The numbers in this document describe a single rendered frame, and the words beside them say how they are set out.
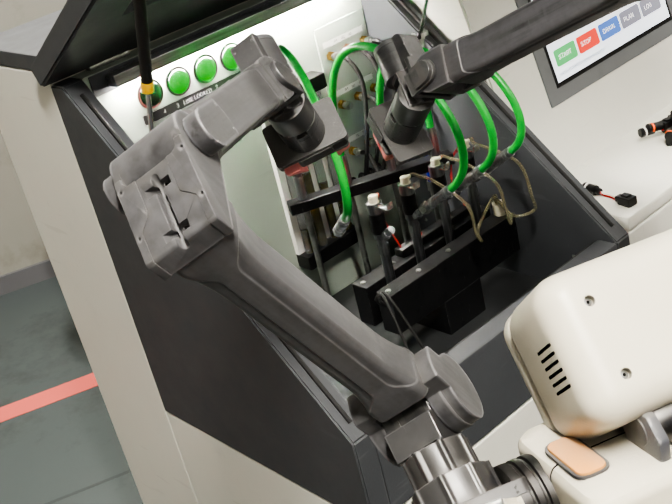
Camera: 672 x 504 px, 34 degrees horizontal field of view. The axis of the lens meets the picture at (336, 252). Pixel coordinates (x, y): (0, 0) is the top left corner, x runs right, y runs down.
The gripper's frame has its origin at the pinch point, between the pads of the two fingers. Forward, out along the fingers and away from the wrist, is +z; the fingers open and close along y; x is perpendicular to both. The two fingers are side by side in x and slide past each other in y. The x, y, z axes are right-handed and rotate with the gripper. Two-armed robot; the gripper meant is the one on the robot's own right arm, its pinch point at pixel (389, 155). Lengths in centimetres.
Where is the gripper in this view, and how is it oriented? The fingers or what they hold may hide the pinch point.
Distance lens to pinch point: 177.6
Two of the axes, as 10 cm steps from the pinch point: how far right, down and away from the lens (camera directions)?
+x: -8.7, 3.7, -3.1
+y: -4.6, -8.4, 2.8
